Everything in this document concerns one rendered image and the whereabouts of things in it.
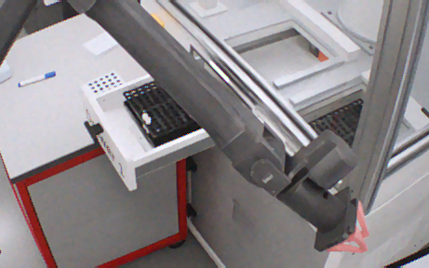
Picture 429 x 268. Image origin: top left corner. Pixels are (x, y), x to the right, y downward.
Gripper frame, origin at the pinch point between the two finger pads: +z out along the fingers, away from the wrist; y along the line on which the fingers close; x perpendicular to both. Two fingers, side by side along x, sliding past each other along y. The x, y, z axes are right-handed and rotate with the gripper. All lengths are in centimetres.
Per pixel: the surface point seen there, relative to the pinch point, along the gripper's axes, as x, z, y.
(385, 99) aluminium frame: -12.3, -10.2, 19.0
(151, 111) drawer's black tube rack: 47, -26, 44
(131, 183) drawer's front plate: 51, -22, 25
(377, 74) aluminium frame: -13.0, -13.4, 21.9
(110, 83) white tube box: 66, -34, 62
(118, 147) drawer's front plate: 47, -30, 28
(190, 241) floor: 115, 33, 69
